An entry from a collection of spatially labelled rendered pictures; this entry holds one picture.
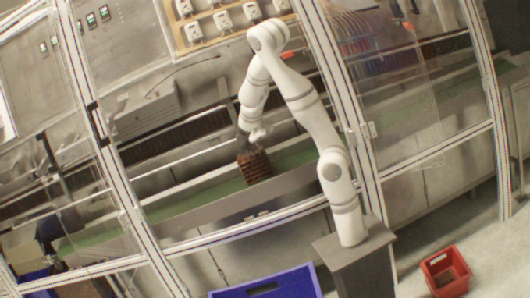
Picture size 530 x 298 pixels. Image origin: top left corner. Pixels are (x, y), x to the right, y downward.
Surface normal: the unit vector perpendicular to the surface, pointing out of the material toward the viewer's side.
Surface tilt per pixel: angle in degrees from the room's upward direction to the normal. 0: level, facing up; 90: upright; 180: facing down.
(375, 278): 90
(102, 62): 90
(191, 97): 90
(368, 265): 90
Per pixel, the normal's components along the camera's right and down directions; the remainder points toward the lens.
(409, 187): 0.11, 0.34
